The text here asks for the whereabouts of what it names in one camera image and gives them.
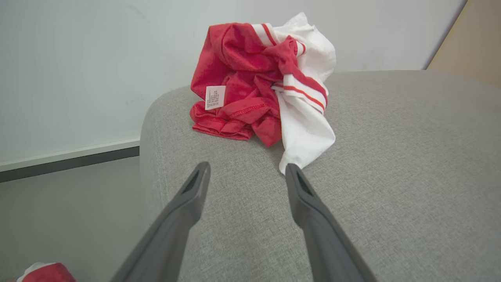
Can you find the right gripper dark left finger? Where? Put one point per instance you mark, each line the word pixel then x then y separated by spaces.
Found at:
pixel 176 227

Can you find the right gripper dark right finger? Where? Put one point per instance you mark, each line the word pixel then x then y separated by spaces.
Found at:
pixel 321 235

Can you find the red white jersey with label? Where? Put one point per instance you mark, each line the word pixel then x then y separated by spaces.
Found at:
pixel 242 70

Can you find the grey fabric sofa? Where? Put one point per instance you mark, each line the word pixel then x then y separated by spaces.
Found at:
pixel 391 164

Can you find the red garment with white band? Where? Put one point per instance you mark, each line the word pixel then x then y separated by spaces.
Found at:
pixel 51 273

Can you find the beige wooden panel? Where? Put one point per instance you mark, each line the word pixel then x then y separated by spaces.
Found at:
pixel 473 43

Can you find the white and black wall baseboard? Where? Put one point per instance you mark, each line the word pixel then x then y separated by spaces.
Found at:
pixel 66 160

